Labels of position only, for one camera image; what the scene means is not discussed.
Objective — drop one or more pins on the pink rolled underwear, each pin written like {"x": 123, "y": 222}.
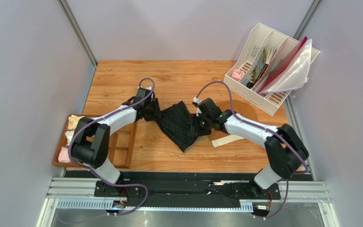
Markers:
{"x": 63, "y": 156}

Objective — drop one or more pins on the pink sticky note pad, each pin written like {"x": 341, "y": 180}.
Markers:
{"x": 237, "y": 74}

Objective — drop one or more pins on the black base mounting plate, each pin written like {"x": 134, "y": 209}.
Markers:
{"x": 182, "y": 190}

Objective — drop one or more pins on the orange ribbed underwear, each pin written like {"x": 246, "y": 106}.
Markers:
{"x": 219, "y": 138}

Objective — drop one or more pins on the illustrated booklet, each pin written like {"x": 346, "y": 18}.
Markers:
{"x": 259, "y": 66}

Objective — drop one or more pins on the left aluminium corner post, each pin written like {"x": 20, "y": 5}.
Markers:
{"x": 78, "y": 31}

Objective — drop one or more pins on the aluminium rail frame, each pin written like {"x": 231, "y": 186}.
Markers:
{"x": 306, "y": 203}

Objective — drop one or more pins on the wooden compartment tray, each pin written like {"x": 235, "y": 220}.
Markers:
{"x": 121, "y": 146}

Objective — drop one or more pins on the red plastic folder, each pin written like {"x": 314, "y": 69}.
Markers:
{"x": 286, "y": 48}

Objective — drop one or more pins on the cream rolled underwear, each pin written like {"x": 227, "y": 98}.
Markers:
{"x": 73, "y": 122}

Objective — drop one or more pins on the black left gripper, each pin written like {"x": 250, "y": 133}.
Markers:
{"x": 156, "y": 115}

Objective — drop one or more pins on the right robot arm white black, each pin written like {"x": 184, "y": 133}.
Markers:
{"x": 285, "y": 150}

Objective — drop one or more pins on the black striped underwear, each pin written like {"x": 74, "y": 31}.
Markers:
{"x": 175, "y": 124}

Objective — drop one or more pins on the clear bubble plastic folder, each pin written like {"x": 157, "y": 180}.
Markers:
{"x": 292, "y": 73}

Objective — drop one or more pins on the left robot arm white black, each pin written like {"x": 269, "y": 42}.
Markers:
{"x": 90, "y": 142}

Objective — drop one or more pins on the aluminium corner post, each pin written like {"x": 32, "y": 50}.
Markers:
{"x": 78, "y": 31}
{"x": 305, "y": 22}

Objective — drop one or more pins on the white plastic file rack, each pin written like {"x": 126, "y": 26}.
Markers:
{"x": 260, "y": 36}

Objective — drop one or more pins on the white rolled underwear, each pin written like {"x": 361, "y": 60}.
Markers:
{"x": 69, "y": 135}

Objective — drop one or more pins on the right aluminium corner post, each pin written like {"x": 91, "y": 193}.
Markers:
{"x": 305, "y": 22}

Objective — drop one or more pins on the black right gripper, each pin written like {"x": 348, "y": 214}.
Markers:
{"x": 197, "y": 125}

